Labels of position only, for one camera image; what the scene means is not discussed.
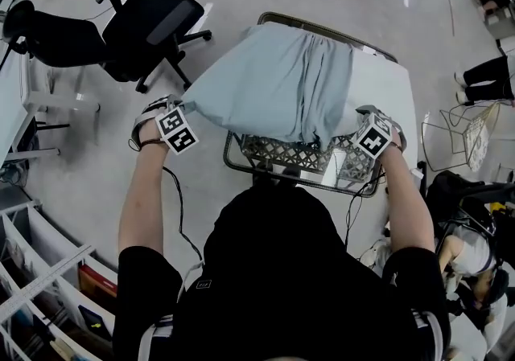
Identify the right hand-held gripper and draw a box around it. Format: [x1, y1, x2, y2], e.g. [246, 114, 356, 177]
[352, 105, 407, 160]

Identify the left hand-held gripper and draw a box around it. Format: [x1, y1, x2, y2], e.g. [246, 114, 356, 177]
[131, 94, 200, 156]

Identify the white pillow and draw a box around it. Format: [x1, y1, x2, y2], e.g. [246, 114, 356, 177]
[337, 47, 419, 175]

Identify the light blue pillowcase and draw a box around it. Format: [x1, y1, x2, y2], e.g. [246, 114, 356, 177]
[180, 24, 355, 147]

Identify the person's right forearm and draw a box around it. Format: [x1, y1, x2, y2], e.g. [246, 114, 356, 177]
[380, 142, 438, 254]

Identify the person's left forearm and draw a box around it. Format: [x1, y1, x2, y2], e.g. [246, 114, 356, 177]
[118, 141, 170, 256]

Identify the black office chair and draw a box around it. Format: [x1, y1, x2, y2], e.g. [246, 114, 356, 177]
[416, 160, 515, 240]
[94, 0, 213, 94]
[2, 0, 112, 69]

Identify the white power strip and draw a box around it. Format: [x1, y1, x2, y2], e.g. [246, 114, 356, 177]
[359, 238, 391, 268]

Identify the white desk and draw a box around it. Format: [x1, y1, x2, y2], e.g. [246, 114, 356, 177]
[0, 45, 101, 163]

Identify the person's black shirt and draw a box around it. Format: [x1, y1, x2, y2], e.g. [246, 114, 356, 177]
[112, 186, 451, 361]

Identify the white shelf unit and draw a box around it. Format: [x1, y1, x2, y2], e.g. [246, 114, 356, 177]
[0, 198, 120, 361]

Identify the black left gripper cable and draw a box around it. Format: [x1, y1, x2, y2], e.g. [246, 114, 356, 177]
[163, 166, 204, 268]

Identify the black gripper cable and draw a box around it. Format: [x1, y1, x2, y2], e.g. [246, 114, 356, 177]
[344, 172, 387, 250]
[163, 166, 204, 268]

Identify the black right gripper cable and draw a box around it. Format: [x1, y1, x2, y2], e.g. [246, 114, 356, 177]
[344, 172, 387, 250]

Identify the gold wire chair patterned cushion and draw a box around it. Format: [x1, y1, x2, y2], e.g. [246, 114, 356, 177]
[421, 100, 502, 174]

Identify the white backpack shoulder strap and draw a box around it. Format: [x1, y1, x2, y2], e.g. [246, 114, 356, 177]
[138, 313, 176, 361]
[410, 309, 446, 361]

